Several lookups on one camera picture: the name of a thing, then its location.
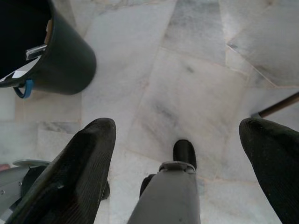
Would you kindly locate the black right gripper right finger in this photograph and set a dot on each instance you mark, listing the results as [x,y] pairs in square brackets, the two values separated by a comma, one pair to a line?
[275,163]

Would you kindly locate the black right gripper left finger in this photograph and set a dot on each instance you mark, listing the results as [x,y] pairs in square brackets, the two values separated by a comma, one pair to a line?
[77,168]

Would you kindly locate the blue clip on bin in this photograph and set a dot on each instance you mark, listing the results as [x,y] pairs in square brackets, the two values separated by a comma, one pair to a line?
[29,88]

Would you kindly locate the black round rubbish bin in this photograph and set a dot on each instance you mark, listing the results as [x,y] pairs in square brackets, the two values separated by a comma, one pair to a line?
[67,60]

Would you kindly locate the clear plastic trash piece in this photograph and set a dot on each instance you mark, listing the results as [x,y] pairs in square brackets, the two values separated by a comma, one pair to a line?
[35,51]

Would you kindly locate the brown cardboard trash piece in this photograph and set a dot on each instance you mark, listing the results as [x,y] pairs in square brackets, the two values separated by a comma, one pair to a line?
[48,30]

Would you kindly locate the brown wooden stick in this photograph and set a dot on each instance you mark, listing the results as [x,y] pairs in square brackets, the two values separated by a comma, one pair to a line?
[280,103]

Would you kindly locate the grey robot left leg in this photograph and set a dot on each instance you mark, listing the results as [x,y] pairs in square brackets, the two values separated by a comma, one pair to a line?
[11,182]

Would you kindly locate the grey robot leg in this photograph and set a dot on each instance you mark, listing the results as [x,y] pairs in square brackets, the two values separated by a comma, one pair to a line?
[168,196]
[11,182]

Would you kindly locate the black robot right foot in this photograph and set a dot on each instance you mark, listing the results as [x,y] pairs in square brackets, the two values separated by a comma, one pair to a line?
[184,151]

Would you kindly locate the grey robot right leg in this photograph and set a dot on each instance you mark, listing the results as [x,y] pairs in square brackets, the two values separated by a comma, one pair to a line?
[168,196]

